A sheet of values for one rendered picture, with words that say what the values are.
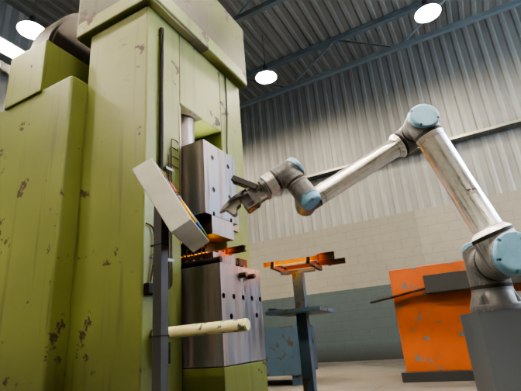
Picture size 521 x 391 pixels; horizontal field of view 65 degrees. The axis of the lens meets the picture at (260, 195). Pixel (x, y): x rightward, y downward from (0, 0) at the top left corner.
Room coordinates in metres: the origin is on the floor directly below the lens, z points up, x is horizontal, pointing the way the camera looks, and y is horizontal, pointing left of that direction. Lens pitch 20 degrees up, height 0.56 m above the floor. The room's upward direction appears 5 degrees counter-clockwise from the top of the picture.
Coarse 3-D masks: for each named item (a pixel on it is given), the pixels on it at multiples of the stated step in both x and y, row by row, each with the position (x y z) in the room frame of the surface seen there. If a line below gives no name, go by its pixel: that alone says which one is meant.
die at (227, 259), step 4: (208, 252) 1.94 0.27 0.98; (212, 252) 1.93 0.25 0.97; (216, 252) 1.95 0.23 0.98; (220, 252) 1.98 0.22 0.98; (224, 252) 2.01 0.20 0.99; (188, 256) 1.99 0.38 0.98; (192, 256) 1.98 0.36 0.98; (196, 256) 1.97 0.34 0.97; (200, 256) 1.96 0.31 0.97; (204, 256) 1.95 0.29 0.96; (208, 256) 1.94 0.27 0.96; (212, 256) 1.93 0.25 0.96; (216, 256) 1.95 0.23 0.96; (224, 256) 2.01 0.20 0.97; (228, 256) 2.04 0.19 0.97; (232, 256) 2.08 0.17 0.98; (184, 260) 2.00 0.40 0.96; (188, 260) 1.99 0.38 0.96; (192, 260) 1.98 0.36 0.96; (196, 260) 1.97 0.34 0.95; (224, 260) 2.01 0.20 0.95; (228, 260) 2.04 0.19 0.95; (232, 260) 2.07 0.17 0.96; (232, 264) 2.07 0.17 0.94
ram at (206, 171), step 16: (192, 144) 1.91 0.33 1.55; (208, 144) 1.92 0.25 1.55; (192, 160) 1.91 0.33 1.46; (208, 160) 1.91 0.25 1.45; (224, 160) 2.05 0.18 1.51; (192, 176) 1.91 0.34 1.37; (208, 176) 1.91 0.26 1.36; (224, 176) 2.04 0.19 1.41; (192, 192) 1.91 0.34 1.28; (208, 192) 1.90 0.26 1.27; (224, 192) 2.04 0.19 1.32; (192, 208) 1.92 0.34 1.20; (208, 208) 1.90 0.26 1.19
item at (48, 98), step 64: (64, 64) 2.03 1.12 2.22; (0, 128) 2.09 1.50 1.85; (64, 128) 1.82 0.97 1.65; (0, 192) 2.05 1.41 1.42; (64, 192) 1.84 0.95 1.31; (0, 256) 2.01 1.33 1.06; (64, 256) 1.86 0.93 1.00; (0, 320) 1.98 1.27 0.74; (64, 320) 1.89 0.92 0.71; (0, 384) 1.95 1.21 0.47; (64, 384) 1.91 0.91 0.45
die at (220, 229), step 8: (208, 216) 1.93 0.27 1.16; (208, 224) 1.94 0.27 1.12; (216, 224) 1.96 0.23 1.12; (224, 224) 2.02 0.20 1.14; (232, 224) 2.09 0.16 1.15; (208, 232) 1.94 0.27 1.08; (216, 232) 1.96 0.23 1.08; (224, 232) 2.02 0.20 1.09; (232, 232) 2.09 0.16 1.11; (216, 240) 2.08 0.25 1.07; (224, 240) 2.10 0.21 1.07
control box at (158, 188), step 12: (144, 168) 1.31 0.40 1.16; (156, 168) 1.31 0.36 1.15; (144, 180) 1.31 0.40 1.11; (156, 180) 1.31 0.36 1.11; (168, 180) 1.49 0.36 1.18; (156, 192) 1.31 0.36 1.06; (168, 192) 1.30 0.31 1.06; (156, 204) 1.31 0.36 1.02; (168, 204) 1.30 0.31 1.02; (180, 204) 1.30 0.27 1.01; (168, 216) 1.30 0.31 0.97; (180, 216) 1.30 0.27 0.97; (168, 228) 1.31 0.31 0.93; (180, 228) 1.32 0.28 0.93; (192, 228) 1.39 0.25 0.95; (192, 240) 1.50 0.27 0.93; (204, 240) 1.59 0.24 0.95
